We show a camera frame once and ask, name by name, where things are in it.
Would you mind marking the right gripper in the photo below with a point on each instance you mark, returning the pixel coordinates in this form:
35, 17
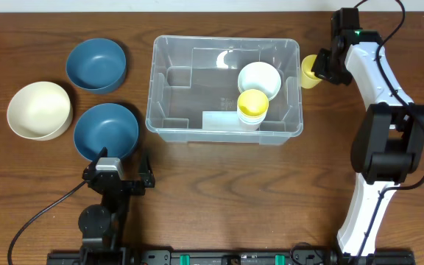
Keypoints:
322, 67

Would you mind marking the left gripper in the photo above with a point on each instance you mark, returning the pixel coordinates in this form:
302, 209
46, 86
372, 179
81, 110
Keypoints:
124, 185

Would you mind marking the yellow cup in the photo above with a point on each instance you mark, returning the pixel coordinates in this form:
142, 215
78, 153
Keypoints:
253, 103
308, 78

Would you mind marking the blue bowl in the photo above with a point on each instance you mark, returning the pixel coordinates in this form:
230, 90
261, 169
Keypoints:
98, 66
107, 125

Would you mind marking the white small bowl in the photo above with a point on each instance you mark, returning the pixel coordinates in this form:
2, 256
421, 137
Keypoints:
260, 76

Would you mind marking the cream large bowl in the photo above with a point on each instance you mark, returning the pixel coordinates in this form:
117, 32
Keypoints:
40, 111

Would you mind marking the white cup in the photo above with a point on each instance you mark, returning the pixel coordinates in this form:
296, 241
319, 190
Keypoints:
251, 119

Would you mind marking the pink cup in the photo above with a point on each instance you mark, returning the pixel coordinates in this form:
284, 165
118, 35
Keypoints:
248, 126

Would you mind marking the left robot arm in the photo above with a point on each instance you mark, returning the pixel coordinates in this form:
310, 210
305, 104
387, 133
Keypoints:
102, 224

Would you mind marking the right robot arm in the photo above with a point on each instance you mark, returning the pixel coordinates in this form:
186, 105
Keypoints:
387, 153

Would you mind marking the clear plastic storage bin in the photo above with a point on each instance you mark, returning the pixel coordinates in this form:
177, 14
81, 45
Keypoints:
193, 89

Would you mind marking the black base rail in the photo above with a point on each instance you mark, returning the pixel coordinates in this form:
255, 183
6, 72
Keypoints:
304, 256

